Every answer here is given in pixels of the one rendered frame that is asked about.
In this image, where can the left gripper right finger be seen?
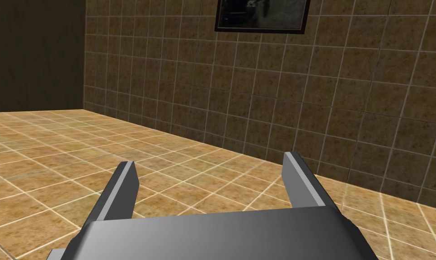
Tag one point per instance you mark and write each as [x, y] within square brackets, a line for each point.
[301, 184]

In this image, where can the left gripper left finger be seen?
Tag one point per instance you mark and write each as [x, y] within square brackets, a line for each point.
[119, 195]

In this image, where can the dark framed wall picture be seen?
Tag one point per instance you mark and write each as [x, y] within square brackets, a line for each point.
[263, 13]

